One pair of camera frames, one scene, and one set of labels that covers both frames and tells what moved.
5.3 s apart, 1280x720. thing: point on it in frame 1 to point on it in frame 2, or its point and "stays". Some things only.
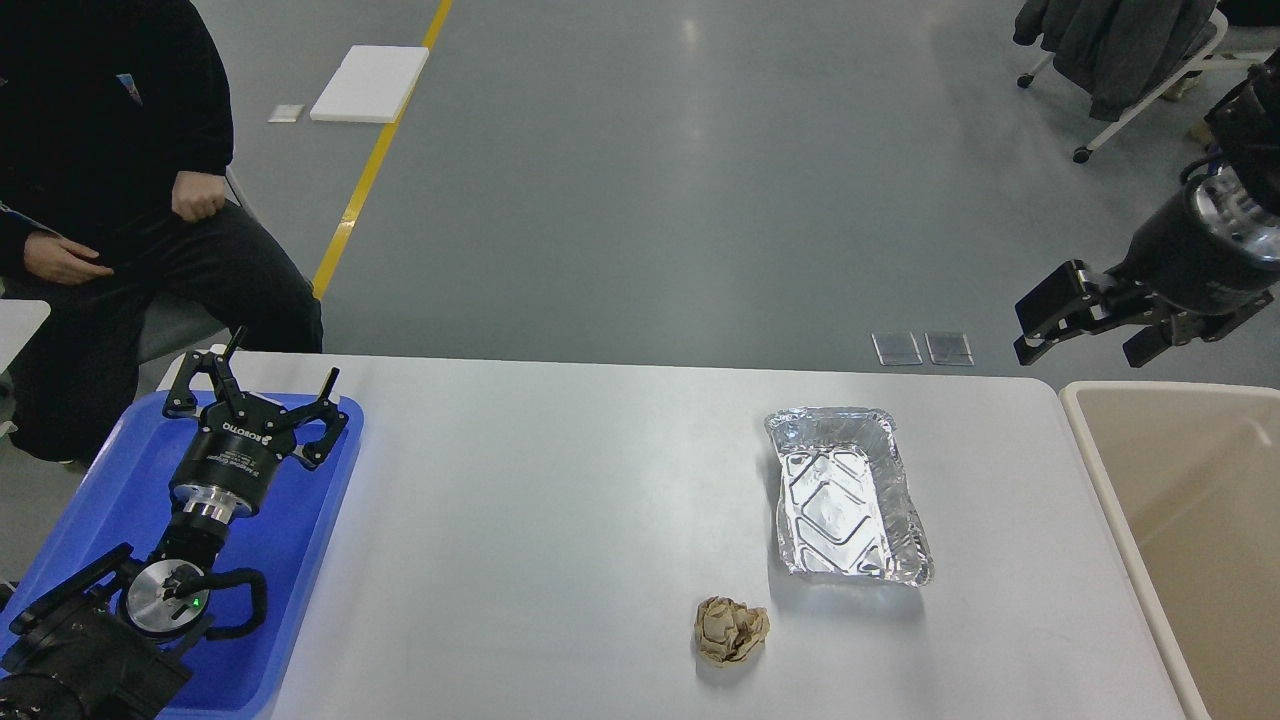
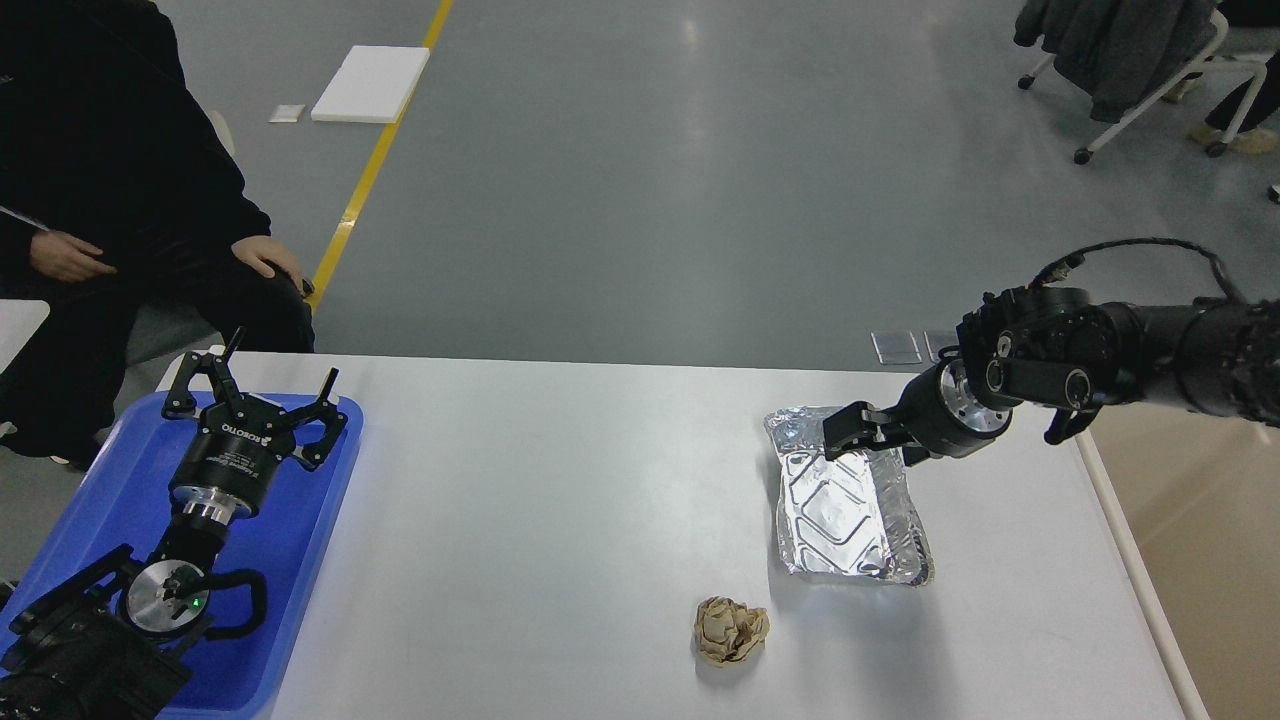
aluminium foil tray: (844, 506) stays
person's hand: (197, 195) to (255, 248)
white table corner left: (19, 320) stays
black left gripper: (232, 455) stays
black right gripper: (1205, 263) to (939, 413)
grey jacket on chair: (1117, 53) stays
